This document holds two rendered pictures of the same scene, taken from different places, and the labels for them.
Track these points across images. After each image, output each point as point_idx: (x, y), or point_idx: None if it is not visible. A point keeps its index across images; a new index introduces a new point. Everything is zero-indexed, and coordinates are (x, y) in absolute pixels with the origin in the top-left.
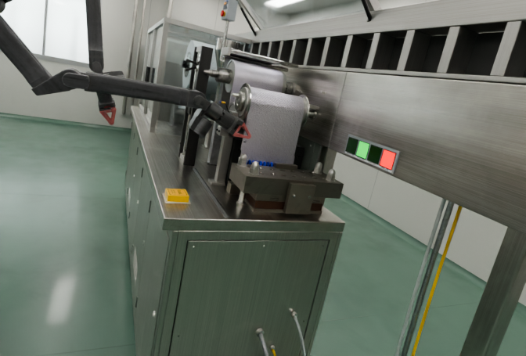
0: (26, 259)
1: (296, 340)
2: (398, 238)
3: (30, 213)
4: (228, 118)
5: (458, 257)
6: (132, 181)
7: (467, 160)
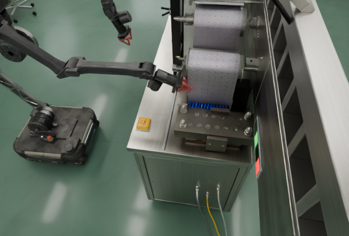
0: (125, 82)
1: (223, 196)
2: None
3: (133, 46)
4: (170, 82)
5: None
6: None
7: (269, 233)
